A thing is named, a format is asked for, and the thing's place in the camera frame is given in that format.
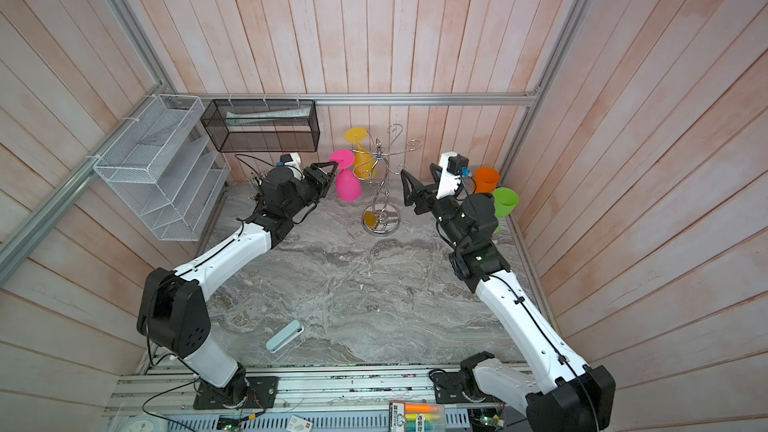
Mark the white mesh wall shelf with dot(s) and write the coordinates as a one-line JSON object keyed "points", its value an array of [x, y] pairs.
{"points": [[169, 179]]}

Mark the highlighter marker box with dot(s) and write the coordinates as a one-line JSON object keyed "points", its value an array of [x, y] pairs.
{"points": [[416, 417]]}

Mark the orange wine glass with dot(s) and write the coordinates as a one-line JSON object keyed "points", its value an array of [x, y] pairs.
{"points": [[486, 179]]}

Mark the light blue case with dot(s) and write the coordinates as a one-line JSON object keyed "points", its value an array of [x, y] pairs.
{"points": [[284, 336]]}

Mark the chrome wine glass rack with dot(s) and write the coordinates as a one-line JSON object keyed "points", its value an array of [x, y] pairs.
{"points": [[381, 217]]}

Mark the pink wine glass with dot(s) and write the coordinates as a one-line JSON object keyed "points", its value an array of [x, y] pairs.
{"points": [[348, 186]]}

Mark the black mesh wall basket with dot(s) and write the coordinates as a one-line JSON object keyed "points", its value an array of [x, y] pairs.
{"points": [[262, 125]]}

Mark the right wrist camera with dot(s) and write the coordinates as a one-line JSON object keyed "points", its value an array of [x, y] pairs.
{"points": [[452, 167]]}

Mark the green wine glass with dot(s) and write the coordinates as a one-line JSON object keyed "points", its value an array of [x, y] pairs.
{"points": [[505, 201]]}

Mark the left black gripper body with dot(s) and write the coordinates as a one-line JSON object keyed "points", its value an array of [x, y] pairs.
{"points": [[319, 187]]}

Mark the yellow wine glass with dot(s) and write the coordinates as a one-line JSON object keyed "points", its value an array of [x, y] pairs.
{"points": [[364, 164]]}

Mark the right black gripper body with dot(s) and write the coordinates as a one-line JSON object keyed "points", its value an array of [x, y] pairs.
{"points": [[432, 204]]}

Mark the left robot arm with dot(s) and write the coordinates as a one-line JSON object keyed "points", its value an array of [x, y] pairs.
{"points": [[173, 312]]}

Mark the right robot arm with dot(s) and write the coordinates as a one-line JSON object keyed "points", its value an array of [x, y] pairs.
{"points": [[562, 392]]}

